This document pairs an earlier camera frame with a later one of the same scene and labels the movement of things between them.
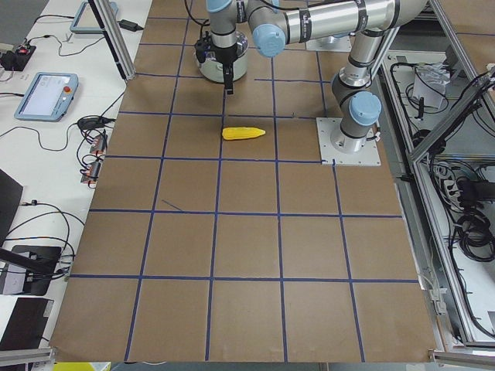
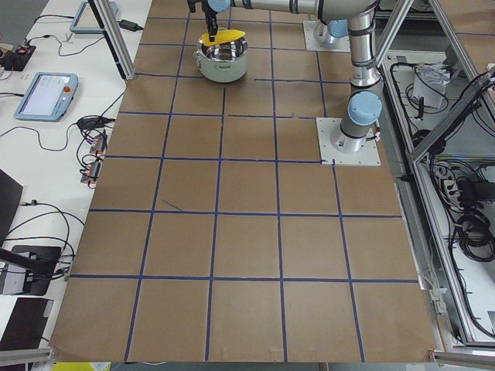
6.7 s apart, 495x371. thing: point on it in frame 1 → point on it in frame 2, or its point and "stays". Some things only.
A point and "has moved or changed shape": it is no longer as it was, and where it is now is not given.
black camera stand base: x=39 y=262 stays
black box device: x=26 y=325 stays
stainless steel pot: x=213 y=68 stays
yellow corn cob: x=235 y=133 has moved or changed shape
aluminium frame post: x=105 y=16 stays
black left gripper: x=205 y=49 → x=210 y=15
